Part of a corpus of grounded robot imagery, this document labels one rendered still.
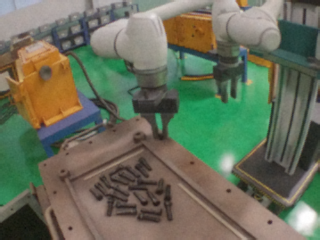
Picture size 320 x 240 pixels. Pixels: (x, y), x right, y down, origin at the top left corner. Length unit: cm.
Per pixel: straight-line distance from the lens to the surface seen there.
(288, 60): 149
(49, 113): 271
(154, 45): 60
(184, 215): 59
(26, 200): 104
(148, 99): 62
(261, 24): 65
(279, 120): 195
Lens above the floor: 186
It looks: 34 degrees down
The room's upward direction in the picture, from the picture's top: 8 degrees counter-clockwise
